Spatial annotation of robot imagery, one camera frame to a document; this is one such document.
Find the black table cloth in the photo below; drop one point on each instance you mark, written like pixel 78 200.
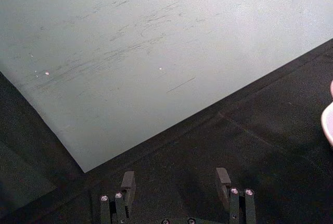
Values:
pixel 234 143

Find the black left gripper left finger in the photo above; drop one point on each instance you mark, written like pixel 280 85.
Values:
pixel 122 203

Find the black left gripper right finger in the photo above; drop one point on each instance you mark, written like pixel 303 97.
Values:
pixel 235 203

